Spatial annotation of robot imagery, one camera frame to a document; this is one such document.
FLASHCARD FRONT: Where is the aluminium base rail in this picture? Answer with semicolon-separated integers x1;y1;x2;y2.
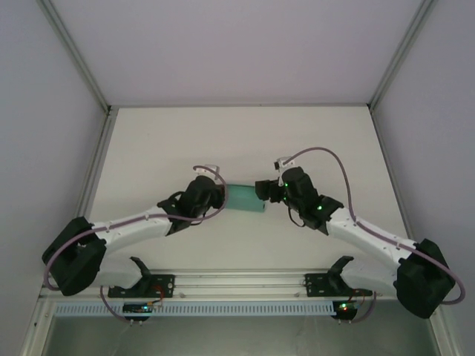
39;268;445;300

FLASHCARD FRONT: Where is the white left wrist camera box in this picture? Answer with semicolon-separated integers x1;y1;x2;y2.
192;163;222;179

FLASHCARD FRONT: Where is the aluminium table side rail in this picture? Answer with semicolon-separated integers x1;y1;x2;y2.
369;107;419;245
72;107;119;223

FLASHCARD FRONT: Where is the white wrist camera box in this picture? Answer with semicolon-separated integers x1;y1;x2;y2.
273;154;298;172
192;163;222;179

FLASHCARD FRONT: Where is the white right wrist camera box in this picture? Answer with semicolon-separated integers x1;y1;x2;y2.
273;154;298;172

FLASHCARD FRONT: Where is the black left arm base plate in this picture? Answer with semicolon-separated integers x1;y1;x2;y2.
107;273;176;298

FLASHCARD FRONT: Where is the aluminium frame post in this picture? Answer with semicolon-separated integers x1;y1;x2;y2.
366;0;439;111
36;0;112;112

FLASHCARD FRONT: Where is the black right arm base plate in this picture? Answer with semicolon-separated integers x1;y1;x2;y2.
304;273;373;297

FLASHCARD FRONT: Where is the light blue slotted cable duct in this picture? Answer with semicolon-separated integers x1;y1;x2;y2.
53;300;337;317

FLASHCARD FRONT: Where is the aluminium lower frame leg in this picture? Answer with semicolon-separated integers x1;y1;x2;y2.
425;307;461;356
22;298;56;356

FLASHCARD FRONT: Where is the teal cardboard paper box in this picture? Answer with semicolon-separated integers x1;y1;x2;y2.
224;182;268;215

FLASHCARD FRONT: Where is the grey metal lower panel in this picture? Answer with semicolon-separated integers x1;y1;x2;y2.
47;314;435;356

